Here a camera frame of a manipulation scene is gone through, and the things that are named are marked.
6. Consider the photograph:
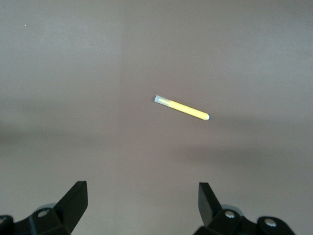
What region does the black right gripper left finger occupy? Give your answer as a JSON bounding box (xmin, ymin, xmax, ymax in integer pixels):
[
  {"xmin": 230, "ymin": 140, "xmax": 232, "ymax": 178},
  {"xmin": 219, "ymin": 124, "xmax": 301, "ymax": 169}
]
[{"xmin": 0, "ymin": 181, "xmax": 89, "ymax": 235}]

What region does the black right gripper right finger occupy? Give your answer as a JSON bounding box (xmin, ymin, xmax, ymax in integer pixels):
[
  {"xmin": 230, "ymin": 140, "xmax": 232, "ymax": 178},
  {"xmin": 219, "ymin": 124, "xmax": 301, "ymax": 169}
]
[{"xmin": 194, "ymin": 182, "xmax": 296, "ymax": 235}]

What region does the yellow highlighter marker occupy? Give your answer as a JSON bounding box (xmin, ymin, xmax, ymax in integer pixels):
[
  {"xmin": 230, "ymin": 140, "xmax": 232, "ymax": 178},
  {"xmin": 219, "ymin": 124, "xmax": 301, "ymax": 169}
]
[{"xmin": 154, "ymin": 94, "xmax": 210, "ymax": 121}]

